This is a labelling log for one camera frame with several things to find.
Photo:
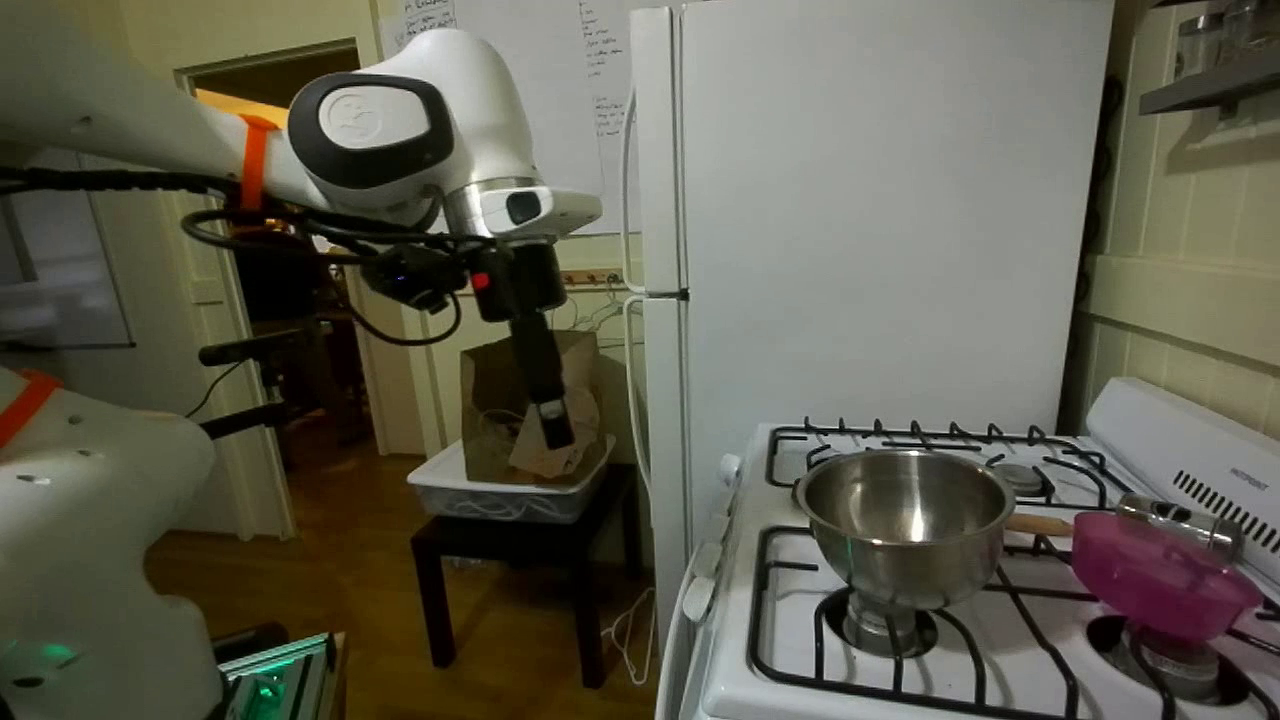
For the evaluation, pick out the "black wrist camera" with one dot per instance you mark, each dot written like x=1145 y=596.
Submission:
x=415 y=277

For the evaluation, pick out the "glass jar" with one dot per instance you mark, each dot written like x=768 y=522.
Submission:
x=1209 y=36

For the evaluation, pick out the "white wall board with writing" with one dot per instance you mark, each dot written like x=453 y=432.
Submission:
x=586 y=82

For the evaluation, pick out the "white gas stove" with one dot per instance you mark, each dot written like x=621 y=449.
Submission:
x=800 y=683

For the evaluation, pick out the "pink translucent bowl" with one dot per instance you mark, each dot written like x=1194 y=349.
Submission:
x=1159 y=576

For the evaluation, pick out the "white refrigerator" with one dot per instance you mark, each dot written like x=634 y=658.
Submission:
x=880 y=212

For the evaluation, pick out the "wooden spoon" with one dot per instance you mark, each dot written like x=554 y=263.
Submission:
x=1043 y=527

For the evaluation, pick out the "white plastic bin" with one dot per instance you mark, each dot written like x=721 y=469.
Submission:
x=503 y=496

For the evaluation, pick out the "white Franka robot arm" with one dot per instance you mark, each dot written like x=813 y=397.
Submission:
x=446 y=94

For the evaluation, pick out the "green lit device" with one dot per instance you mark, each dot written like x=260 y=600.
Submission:
x=275 y=678

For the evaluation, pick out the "white door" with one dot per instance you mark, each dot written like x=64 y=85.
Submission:
x=252 y=453

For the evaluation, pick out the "grey wall shelf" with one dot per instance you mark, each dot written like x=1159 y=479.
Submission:
x=1206 y=82

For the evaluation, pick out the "black small table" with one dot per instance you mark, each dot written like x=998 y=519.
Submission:
x=532 y=539

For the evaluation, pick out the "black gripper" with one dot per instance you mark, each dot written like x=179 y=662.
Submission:
x=520 y=287

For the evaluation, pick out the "silver metal bowl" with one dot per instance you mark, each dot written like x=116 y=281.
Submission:
x=906 y=514

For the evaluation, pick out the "brown paper bag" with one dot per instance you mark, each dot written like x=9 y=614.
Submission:
x=495 y=403

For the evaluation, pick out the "round stove burner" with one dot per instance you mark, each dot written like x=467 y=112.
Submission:
x=1183 y=665
x=870 y=629
x=1020 y=479

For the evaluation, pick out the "black stove grate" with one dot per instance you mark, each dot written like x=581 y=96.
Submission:
x=783 y=600
x=934 y=432

